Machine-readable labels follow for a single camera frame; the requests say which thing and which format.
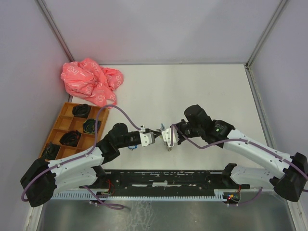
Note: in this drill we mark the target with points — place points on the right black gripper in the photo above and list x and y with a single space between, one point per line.
178 125

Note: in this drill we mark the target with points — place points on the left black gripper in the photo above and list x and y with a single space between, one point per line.
154 132

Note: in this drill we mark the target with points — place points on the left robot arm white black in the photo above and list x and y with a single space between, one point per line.
45 178

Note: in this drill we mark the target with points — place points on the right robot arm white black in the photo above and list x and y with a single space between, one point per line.
284 173

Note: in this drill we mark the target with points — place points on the blue key tag on table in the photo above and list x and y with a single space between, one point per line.
133 147

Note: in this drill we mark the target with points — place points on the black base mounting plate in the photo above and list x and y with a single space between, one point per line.
202 180

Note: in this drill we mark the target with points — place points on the green black bundle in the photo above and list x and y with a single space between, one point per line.
89 126

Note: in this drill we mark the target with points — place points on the black bundle top compartment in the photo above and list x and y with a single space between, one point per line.
81 110

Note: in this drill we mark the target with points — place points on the black bundle compartment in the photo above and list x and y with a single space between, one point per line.
70 138
81 110
51 151

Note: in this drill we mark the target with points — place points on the black bundle middle compartment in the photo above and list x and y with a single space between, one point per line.
70 138

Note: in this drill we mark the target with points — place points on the pink plastic bag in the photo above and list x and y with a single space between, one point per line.
89 81

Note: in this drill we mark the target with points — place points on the orange wooden compartment tray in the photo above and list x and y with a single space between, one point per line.
67 122

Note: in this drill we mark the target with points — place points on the black bundle bottom compartment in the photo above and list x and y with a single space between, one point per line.
51 151

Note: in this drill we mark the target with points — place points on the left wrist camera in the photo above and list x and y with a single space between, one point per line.
146 138

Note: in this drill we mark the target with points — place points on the aluminium frame rail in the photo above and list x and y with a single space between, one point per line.
255 177

